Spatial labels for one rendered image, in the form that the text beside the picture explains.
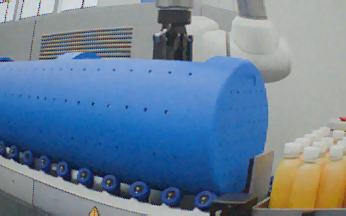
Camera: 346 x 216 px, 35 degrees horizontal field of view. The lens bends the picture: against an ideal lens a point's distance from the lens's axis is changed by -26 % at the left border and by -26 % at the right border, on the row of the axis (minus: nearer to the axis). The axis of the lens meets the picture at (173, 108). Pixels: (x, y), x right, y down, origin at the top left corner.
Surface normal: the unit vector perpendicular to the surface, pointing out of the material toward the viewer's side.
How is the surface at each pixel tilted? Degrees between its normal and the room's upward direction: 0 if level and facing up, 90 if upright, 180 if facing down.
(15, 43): 90
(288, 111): 90
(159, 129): 86
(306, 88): 90
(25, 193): 70
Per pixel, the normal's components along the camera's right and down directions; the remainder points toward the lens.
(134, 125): -0.50, -0.02
